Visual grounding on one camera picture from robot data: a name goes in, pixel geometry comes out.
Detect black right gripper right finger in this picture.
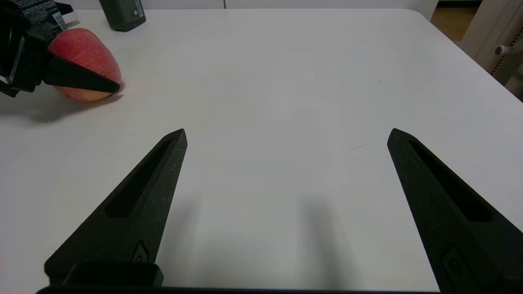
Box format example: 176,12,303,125
387,128,523,294

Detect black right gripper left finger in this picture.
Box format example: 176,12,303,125
44,128,188,285

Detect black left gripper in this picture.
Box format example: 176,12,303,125
0,0,121,98

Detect red peach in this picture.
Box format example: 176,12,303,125
48,28,122,102

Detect black cosmetic tube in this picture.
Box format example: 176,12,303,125
14,0,68,42

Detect beige perforated desk panel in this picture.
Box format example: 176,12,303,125
461,0,520,78

